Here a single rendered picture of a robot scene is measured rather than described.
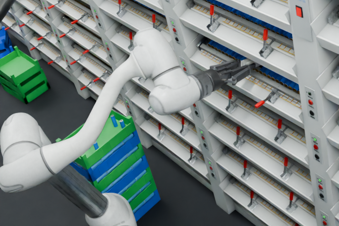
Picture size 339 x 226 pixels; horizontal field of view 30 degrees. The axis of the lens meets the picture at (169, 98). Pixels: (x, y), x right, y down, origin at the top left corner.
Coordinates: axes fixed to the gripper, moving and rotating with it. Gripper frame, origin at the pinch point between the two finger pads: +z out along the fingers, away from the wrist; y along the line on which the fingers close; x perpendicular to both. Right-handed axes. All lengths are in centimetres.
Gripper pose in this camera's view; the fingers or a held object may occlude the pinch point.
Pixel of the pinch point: (250, 62)
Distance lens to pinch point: 222.6
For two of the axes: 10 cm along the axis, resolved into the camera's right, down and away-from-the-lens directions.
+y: 5.9, 3.8, -7.1
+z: 8.0, -3.5, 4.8
